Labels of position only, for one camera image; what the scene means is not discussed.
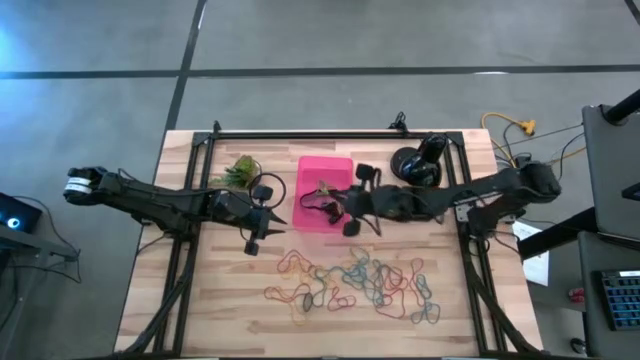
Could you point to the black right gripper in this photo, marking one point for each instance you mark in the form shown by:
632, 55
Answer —
365, 202

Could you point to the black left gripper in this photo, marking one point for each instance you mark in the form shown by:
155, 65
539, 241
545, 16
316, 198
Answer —
240, 212

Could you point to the black thick rubber band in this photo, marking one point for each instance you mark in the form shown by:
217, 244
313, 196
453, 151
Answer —
334, 218

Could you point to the black thin rubber band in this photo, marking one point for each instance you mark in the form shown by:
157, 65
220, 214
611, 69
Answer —
301, 201

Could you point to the blue rubber band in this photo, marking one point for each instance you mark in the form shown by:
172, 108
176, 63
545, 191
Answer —
362, 249
430, 290

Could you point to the red rubber band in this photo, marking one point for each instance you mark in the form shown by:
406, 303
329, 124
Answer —
266, 294
395, 317
421, 260
355, 302

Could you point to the yellow rubber band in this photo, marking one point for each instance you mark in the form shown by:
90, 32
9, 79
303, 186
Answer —
307, 280
298, 320
325, 272

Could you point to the teal rubber band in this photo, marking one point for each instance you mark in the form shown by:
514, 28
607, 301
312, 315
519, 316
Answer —
357, 285
378, 302
330, 290

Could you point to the grey-blue rubber band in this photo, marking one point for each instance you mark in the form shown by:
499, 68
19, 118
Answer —
439, 312

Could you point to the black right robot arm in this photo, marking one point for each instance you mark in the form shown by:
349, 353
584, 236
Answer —
500, 187

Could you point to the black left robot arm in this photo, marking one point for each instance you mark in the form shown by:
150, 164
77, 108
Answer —
150, 200

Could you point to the pink translucent plastic bin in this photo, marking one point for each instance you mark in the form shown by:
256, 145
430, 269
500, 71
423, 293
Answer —
320, 167

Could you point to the dark grey rubber band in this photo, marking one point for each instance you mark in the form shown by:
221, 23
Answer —
304, 302

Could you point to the small potted green plant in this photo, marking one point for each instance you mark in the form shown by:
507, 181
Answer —
240, 172

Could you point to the black desk lamp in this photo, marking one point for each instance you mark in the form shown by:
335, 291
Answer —
417, 165

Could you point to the white paper sheet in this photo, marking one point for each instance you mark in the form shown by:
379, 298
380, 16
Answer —
525, 231
537, 270

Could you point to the black power adapter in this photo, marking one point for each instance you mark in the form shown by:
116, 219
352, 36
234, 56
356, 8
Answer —
523, 159

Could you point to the black desk leg bar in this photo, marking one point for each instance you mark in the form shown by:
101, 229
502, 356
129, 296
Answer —
555, 235

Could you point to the grey metal shelf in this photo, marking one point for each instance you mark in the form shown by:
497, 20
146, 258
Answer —
30, 242

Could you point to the black computer with blue light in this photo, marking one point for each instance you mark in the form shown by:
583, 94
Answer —
22, 212

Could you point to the red and white can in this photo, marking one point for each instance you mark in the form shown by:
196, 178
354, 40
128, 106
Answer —
576, 295

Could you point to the grey desk top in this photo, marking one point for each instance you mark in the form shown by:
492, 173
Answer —
610, 175
610, 255

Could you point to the small black round object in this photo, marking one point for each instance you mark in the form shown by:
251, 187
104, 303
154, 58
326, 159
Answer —
578, 345

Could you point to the small black device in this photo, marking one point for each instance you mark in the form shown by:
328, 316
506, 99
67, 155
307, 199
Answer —
632, 192

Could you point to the black round pole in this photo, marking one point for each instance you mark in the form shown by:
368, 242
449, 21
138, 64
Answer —
622, 107

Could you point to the backlit computer keyboard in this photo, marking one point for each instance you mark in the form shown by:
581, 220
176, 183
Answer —
622, 300

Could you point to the black aluminium extrusion frame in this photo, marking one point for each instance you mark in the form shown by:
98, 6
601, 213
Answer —
325, 135

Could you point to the grey metal bracket plate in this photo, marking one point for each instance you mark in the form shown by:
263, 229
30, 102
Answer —
462, 215

